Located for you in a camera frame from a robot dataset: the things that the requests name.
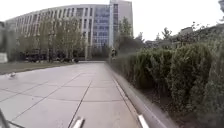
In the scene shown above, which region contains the grey stone kerb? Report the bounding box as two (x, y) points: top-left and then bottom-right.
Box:
(105, 62), (183, 128)

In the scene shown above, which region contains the green hedge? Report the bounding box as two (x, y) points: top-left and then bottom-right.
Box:
(108, 33), (224, 128)

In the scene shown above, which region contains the large curved glass-fronted building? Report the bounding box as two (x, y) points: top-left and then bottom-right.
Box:
(4, 0), (134, 61)

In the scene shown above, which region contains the row of trees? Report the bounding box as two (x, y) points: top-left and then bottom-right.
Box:
(13, 16), (91, 63)

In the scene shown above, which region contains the grass strip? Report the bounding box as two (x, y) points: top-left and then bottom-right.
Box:
(0, 60), (79, 76)

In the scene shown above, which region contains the row of parked vehicles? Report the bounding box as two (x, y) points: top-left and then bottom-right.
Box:
(24, 54), (80, 64)

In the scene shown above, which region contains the grey slab pavement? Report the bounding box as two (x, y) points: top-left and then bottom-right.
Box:
(0, 61), (158, 128)

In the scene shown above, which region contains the tree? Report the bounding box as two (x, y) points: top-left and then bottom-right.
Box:
(114, 16), (144, 54)

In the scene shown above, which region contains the robot's own part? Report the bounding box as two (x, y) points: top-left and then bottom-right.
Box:
(137, 114), (150, 128)
(71, 117), (86, 128)

